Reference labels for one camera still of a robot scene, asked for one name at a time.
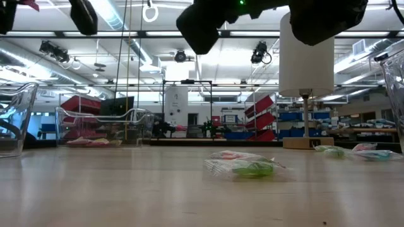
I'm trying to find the clear plastic bin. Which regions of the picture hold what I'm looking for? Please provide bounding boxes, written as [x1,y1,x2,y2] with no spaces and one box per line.
[54,107,155,146]
[374,50,404,152]
[0,81,39,158]

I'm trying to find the black monitor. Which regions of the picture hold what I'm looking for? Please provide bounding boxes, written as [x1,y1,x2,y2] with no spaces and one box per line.
[100,96,135,117]

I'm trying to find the white hanging ring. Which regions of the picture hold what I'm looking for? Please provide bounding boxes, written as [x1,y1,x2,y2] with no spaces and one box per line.
[141,1,160,23]

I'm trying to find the red shelf unit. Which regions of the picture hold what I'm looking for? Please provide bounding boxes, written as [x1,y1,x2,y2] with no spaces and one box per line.
[59,95,102,139]

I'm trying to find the ceiling air vent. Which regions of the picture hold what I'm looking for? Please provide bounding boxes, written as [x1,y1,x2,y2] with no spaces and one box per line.
[352,39,367,57]

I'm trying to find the teal candy clear wrapper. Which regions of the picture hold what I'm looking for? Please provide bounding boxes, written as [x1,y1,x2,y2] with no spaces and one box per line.
[348,149,404,162]

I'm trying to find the red tilted bin rack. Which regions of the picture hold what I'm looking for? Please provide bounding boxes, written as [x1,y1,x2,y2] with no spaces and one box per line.
[244,94,277,143]

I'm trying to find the black office chair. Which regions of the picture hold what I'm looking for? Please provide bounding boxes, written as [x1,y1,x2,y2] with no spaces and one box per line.
[0,121,36,146]

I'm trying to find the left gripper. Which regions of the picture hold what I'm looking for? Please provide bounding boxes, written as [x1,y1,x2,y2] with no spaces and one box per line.
[69,0,98,36]

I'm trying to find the white cylindrical tank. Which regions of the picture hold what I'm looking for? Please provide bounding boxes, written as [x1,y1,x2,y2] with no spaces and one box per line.
[163,85,189,127]

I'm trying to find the black metal frame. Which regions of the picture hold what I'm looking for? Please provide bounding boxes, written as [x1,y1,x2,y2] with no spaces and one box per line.
[161,80,213,139]

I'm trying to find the wooden workbench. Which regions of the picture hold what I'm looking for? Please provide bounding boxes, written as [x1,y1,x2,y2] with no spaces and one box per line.
[328,125,399,143]

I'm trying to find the blue storage bin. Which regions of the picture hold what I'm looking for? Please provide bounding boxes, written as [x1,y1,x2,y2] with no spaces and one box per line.
[277,128,323,138]
[223,131,255,141]
[277,112,331,122]

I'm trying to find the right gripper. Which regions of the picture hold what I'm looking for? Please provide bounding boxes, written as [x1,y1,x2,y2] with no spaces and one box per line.
[175,0,369,56]

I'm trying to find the black hanging cable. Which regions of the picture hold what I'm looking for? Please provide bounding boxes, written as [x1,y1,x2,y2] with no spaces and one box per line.
[136,0,143,110]
[113,0,128,99]

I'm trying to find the yellow hanging cable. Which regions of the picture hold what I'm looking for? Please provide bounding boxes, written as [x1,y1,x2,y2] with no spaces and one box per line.
[124,0,133,141]

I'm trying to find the white shade table lamp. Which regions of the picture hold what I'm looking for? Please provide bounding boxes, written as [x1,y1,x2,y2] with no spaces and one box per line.
[279,12,335,149]

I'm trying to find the orange candy clear wrapper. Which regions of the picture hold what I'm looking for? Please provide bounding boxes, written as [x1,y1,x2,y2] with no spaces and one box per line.
[208,149,264,161]

